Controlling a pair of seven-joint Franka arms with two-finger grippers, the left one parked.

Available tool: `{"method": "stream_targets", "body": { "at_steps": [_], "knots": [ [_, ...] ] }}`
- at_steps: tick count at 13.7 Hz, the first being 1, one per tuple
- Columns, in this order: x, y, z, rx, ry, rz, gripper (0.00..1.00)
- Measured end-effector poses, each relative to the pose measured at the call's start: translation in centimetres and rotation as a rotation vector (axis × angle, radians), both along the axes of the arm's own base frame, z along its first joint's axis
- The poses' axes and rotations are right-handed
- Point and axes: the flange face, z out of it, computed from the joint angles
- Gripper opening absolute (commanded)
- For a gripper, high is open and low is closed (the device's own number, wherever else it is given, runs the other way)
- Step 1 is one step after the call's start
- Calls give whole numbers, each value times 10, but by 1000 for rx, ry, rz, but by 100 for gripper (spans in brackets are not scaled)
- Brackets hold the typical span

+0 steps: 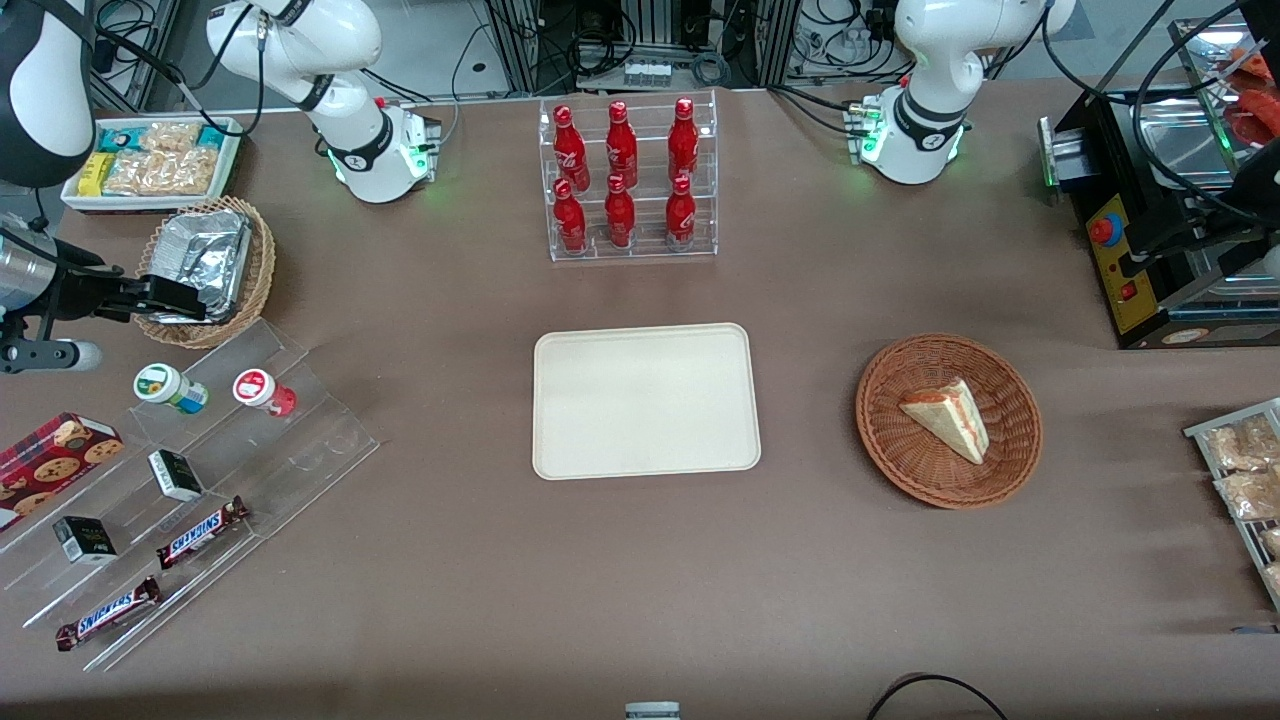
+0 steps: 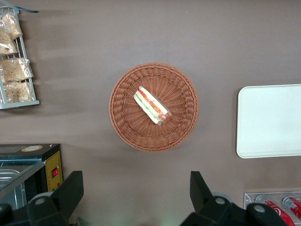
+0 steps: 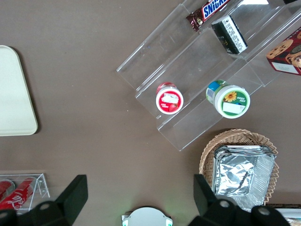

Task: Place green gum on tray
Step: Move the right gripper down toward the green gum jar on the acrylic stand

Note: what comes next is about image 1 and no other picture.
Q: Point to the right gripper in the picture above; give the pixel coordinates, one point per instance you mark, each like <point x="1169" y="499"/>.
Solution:
<point x="80" y="291"/>

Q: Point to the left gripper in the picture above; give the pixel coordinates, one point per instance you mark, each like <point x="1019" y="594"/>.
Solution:
<point x="1213" y="228"/>

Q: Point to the green lid yogurt bottle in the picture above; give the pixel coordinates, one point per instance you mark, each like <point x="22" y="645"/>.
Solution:
<point x="170" y="388"/>

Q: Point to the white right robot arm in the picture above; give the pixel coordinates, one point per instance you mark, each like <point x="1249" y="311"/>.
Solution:
<point x="370" y="150"/>

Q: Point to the aluminium foil tray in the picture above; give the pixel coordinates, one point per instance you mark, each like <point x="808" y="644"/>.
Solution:
<point x="215" y="250"/>

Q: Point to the red gum bottle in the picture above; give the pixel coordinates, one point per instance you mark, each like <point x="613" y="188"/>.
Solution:
<point x="262" y="391"/>

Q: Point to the tray of snack bags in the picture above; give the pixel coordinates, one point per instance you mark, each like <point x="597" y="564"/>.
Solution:
<point x="1200" y="432"/>

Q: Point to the beige plastic tray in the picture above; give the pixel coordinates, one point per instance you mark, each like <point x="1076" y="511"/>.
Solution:
<point x="645" y="400"/>

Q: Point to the black countertop food warmer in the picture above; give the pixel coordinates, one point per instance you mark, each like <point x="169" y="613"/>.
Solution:
<point x="1110" y="290"/>

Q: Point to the stainless steel pan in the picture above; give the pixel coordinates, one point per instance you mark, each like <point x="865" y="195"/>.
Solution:
<point x="1180" y="140"/>

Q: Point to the red plaid cookie box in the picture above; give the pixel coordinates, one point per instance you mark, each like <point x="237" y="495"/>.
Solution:
<point x="55" y="465"/>

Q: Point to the yellow snack packet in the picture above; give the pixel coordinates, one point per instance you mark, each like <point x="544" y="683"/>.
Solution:
<point x="96" y="173"/>

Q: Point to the small black box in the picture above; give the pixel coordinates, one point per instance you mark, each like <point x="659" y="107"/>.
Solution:
<point x="176" y="475"/>
<point x="85" y="540"/>

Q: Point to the large clear cracker bag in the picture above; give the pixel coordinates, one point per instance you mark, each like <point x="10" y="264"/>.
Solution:
<point x="160" y="172"/>

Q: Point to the oval wicker basket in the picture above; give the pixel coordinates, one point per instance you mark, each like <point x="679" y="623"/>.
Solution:
<point x="262" y="265"/>

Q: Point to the teal snack packet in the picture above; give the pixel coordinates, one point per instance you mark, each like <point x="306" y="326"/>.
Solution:
<point x="118" y="139"/>
<point x="211" y="137"/>

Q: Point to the small clear cracker bag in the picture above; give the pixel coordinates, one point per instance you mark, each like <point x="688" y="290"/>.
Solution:
<point x="170" y="136"/>

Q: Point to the white plastic snack bin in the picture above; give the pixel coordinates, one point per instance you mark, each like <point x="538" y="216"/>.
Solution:
<point x="232" y="160"/>

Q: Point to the clear bag of pastries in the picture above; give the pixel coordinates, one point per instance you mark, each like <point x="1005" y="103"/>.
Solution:
<point x="1274" y="578"/>
<point x="1272" y="542"/>
<point x="1240" y="445"/>
<point x="1250" y="495"/>

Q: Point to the clear acrylic tiered stand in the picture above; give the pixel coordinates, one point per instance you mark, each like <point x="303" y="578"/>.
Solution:
<point x="300" y="440"/>

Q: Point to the Snickers bar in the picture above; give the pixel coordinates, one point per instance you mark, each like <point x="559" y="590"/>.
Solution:
<point x="202" y="532"/>
<point x="107" y="613"/>

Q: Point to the wrapped triangle sandwich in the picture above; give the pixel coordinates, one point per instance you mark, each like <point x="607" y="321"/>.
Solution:
<point x="950" y="418"/>

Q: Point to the round brown wicker basket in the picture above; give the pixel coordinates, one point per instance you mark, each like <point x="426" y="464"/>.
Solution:
<point x="900" y="450"/>

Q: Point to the blue tape strip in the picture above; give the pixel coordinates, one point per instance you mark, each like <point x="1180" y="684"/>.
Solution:
<point x="1255" y="629"/>

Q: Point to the red cola bottle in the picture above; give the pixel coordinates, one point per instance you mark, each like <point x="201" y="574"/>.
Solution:
<point x="621" y="148"/>
<point x="570" y="222"/>
<point x="683" y="142"/>
<point x="680" y="215"/>
<point x="619" y="218"/>
<point x="570" y="150"/>

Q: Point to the clear acrylic bottle rack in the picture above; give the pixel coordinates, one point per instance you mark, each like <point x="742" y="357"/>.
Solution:
<point x="650" y="250"/>

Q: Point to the white power strip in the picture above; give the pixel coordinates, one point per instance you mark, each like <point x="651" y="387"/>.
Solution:
<point x="647" y="73"/>

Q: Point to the small grey device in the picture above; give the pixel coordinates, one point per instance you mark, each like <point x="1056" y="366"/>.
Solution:
<point x="652" y="712"/>

